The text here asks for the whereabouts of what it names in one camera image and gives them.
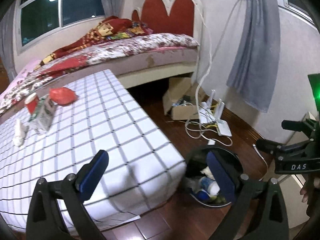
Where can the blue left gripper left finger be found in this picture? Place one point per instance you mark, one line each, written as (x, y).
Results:
(90, 174)

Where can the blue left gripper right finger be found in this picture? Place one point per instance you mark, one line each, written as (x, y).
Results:
(225, 166)

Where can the black round trash bin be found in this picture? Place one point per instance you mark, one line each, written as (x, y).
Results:
(196, 169)

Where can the person's hand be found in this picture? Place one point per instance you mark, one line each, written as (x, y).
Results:
(307, 188)

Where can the blue white paper cup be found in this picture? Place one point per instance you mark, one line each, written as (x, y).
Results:
(210, 186)

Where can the white flat modem box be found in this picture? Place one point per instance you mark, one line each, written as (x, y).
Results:
(223, 128)

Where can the white checkered table cloth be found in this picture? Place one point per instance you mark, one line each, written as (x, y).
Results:
(144, 167)

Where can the white router with antennas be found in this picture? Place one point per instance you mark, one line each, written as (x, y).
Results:
(211, 112)

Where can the green white milk carton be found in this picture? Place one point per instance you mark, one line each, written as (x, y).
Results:
(42, 118)

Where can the crumpled beige tissue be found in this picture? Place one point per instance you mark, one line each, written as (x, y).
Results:
(20, 132)

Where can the open cardboard box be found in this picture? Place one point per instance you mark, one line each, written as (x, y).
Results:
(179, 101)

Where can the red paper cup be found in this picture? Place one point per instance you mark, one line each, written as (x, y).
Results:
(31, 102)

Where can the grey hanging curtain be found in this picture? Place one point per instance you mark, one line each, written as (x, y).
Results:
(254, 72)

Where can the bed with floral mattress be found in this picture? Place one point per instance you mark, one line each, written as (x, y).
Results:
(130, 55)

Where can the red patterned blanket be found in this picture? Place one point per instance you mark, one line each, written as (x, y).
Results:
(108, 30)

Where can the red heart headboard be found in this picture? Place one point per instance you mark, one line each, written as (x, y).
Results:
(162, 16)

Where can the window with white frame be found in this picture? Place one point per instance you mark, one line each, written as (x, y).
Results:
(37, 19)

